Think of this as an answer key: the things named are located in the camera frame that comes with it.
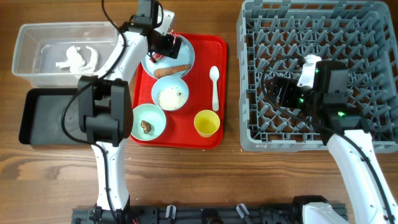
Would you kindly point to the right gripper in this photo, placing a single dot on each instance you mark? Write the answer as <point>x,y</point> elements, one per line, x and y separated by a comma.
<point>289,86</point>

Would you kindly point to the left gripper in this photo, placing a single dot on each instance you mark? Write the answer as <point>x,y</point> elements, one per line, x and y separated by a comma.
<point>166,48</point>

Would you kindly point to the red snack wrapper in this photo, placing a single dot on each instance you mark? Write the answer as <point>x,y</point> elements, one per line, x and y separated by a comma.
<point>159,57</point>

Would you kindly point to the orange carrot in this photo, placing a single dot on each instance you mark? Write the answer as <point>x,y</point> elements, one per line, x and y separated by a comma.
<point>163,72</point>

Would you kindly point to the light blue rice bowl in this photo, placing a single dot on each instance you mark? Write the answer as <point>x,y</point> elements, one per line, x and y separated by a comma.
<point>170,93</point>

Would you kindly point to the white tissue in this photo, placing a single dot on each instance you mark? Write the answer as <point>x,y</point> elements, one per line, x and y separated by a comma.
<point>76,63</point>

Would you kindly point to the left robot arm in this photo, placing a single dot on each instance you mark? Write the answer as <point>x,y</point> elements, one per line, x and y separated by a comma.
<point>105,109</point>

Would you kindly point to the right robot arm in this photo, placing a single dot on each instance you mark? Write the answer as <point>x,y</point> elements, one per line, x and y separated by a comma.
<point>321,93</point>

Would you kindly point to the grey dishwasher rack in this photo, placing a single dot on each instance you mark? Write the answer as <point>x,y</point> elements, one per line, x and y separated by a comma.
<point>270,36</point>

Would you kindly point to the light blue plate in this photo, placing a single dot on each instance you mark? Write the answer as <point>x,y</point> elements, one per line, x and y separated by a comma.
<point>186,56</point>

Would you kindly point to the white plastic spoon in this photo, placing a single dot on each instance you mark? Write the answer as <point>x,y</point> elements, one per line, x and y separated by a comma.
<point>214,76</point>

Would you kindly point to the green bowl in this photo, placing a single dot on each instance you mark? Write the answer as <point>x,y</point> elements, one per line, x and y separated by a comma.
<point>152,114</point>

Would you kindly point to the brown food scrap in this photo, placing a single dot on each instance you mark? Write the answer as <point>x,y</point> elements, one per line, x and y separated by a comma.
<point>146,126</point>

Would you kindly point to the yellow cup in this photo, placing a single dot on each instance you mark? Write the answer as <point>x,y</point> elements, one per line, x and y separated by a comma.
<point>206,123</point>

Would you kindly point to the clear plastic bin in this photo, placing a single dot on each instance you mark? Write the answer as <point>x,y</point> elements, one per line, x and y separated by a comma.
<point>39,47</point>

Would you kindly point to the black plastic tray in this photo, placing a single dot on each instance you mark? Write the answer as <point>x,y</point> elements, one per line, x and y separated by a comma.
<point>41,119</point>

